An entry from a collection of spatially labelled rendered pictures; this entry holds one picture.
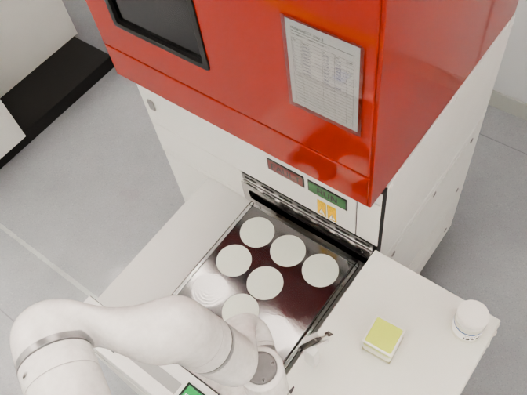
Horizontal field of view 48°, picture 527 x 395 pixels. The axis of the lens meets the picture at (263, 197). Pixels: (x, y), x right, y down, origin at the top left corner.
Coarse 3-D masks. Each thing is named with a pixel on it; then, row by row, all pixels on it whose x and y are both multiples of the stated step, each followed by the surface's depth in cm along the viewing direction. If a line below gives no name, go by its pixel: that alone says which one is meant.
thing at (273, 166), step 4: (268, 160) 156; (268, 164) 157; (272, 164) 156; (276, 164) 154; (272, 168) 157; (276, 168) 156; (280, 168) 155; (280, 172) 157; (284, 172) 155; (288, 172) 154; (292, 172) 152; (288, 176) 155; (292, 176) 154; (296, 176) 152; (292, 180) 156; (296, 180) 154; (300, 180) 153; (300, 184) 154
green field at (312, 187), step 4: (312, 184) 150; (312, 188) 152; (316, 188) 150; (320, 188) 149; (316, 192) 152; (320, 192) 151; (324, 192) 149; (328, 192) 148; (324, 196) 151; (328, 196) 150; (332, 196) 148; (328, 200) 151; (332, 200) 150; (336, 200) 148; (340, 200) 147; (336, 204) 150; (340, 204) 149; (344, 204) 147; (344, 208) 149
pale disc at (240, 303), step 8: (232, 296) 159; (240, 296) 159; (248, 296) 159; (224, 304) 158; (232, 304) 158; (240, 304) 158; (248, 304) 158; (256, 304) 157; (224, 312) 157; (232, 312) 157; (240, 312) 157; (248, 312) 156; (256, 312) 156; (224, 320) 156
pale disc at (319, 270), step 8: (312, 256) 163; (320, 256) 163; (328, 256) 163; (304, 264) 162; (312, 264) 162; (320, 264) 162; (328, 264) 161; (336, 264) 161; (304, 272) 161; (312, 272) 161; (320, 272) 160; (328, 272) 160; (336, 272) 160; (312, 280) 159; (320, 280) 159; (328, 280) 159
